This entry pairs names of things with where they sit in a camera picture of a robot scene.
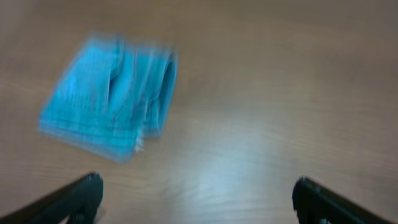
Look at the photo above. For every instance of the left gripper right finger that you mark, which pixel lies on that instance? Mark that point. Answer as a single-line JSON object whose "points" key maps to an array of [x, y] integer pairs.
{"points": [[314, 203]]}

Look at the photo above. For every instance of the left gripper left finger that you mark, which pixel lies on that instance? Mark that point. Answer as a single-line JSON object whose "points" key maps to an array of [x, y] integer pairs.
{"points": [[77, 202]]}

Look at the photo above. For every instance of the light blue denim jeans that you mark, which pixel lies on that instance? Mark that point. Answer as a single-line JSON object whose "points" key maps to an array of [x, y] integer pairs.
{"points": [[113, 95]]}

